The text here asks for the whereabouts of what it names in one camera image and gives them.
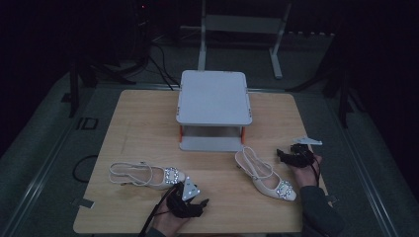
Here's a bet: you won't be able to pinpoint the grey table corner bracket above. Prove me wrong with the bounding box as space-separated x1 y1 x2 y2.
70 197 96 210

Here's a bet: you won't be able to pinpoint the person's right hand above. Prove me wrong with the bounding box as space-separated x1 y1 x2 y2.
291 153 323 189

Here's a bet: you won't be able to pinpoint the black metal stand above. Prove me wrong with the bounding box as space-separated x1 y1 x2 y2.
66 58 136 119

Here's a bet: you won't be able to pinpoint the white slingback shoe with buckle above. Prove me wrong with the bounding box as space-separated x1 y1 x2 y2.
108 161 187 191
234 146 297 201

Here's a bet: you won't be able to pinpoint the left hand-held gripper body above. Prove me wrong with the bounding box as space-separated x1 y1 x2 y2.
165 176 203 219

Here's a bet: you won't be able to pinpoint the white two-tier shoe rack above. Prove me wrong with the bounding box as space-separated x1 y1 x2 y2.
176 69 254 153

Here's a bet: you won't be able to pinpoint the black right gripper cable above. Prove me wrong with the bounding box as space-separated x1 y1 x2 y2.
310 155 323 188

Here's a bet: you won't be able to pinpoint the person's left hand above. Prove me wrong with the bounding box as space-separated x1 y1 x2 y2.
151 202 192 237

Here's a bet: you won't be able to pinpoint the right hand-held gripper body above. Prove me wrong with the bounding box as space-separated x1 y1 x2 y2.
290 135 323 169

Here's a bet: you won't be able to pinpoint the white metal stand frame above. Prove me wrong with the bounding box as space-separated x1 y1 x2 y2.
197 0 293 80

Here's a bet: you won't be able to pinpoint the black cable loop on floor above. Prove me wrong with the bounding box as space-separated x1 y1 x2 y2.
71 154 100 184

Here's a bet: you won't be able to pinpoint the black cables bundle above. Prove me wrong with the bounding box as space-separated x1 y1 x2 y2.
147 41 182 92

